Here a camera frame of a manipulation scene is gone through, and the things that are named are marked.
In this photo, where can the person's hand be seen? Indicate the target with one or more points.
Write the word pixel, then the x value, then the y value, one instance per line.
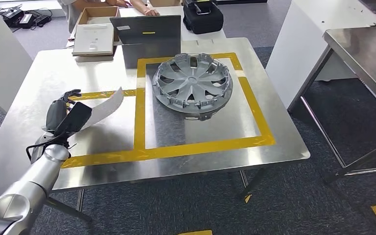
pixel 152 12

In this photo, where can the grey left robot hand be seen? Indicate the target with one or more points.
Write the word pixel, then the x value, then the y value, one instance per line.
pixel 56 113

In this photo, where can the white curved plastic part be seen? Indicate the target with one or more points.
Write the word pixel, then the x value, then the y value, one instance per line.
pixel 107 105

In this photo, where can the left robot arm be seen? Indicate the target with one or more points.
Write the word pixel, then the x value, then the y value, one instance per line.
pixel 38 175

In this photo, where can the steel workbench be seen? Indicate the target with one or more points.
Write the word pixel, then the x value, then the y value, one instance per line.
pixel 29 81
pixel 363 55

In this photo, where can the black carry bag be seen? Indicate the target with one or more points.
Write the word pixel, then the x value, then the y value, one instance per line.
pixel 204 19

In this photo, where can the brown cardboard box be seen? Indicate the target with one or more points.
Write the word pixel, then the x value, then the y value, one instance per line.
pixel 98 13

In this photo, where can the white desk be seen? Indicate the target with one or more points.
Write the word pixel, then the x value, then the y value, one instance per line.
pixel 304 32
pixel 0 58

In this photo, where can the grey wheel hubcap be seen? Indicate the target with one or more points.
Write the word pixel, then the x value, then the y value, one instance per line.
pixel 191 84

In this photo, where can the black power adapter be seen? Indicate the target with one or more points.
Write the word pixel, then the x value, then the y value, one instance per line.
pixel 13 16
pixel 28 21

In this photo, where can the small yellow tape piece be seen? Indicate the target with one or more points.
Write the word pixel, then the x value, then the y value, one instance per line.
pixel 247 198

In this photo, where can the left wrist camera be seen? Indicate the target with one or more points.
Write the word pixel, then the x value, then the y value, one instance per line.
pixel 76 116

